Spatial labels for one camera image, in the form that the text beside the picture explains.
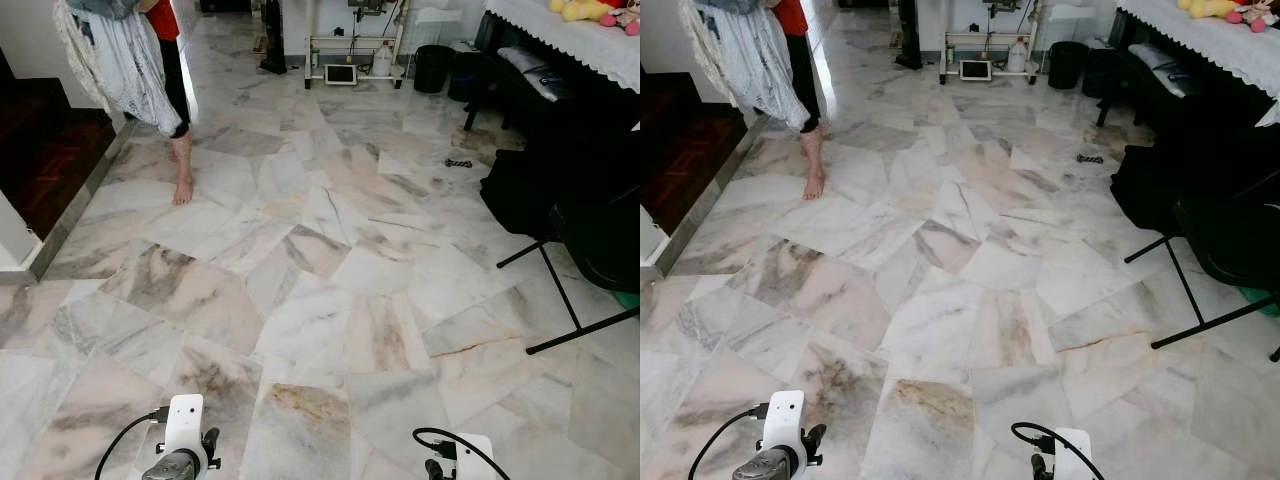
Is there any black folding chair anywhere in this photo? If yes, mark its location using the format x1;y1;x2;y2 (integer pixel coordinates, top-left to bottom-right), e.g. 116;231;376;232
479;148;641;357
1109;143;1280;363

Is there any dark wooden step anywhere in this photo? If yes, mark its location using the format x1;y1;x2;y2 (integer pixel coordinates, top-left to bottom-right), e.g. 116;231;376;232
640;70;747;237
0;50;117;242

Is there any barefoot person in red shirt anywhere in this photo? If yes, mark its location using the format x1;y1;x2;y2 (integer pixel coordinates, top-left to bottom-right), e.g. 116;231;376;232
52;0;202;207
680;0;830;202

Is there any black bench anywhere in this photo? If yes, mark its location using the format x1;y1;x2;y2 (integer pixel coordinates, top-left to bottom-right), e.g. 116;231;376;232
463;12;641;153
1094;8;1280;151

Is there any white lace cloth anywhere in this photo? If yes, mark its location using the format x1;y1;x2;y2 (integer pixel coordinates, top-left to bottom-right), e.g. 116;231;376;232
52;0;187;138
680;0;814;133

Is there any black waste bin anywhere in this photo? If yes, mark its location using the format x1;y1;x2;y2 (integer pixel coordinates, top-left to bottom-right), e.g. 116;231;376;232
413;44;454;95
1047;40;1090;92

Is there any white metal rack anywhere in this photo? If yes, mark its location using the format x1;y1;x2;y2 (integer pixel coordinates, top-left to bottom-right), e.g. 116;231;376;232
937;0;1037;87
304;0;407;90

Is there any table with white lace tablecloth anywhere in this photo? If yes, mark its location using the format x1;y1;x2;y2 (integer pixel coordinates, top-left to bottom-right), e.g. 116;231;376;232
484;0;641;93
1114;0;1280;103

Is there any pink plush toy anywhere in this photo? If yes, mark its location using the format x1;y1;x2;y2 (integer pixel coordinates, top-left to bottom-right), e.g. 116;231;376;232
1225;0;1280;34
600;0;641;37

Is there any yellow plush toy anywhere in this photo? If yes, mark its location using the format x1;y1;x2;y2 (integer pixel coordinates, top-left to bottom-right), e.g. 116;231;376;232
1177;0;1242;22
547;0;612;24

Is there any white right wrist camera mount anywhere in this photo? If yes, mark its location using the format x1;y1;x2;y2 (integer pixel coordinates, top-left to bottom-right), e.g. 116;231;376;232
1051;428;1094;480
454;433;497;480

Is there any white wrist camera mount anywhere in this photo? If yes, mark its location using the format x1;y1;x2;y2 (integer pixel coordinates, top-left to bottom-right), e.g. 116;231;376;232
160;394;208;471
454;433;497;480
1051;428;1094;480
761;390;807;467

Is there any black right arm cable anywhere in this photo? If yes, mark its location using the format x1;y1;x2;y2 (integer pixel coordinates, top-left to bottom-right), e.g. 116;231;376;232
1010;422;1107;480
412;427;512;480

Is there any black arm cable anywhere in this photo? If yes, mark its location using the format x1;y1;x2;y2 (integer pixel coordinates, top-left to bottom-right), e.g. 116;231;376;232
1010;422;1107;480
688;402;769;480
412;427;512;480
95;407;171;480

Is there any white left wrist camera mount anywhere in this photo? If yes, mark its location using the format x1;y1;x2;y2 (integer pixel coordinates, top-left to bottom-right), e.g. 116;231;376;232
160;394;208;471
761;390;807;467

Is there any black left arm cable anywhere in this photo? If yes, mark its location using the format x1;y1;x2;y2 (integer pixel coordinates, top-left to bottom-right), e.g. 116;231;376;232
688;402;769;480
95;407;171;480

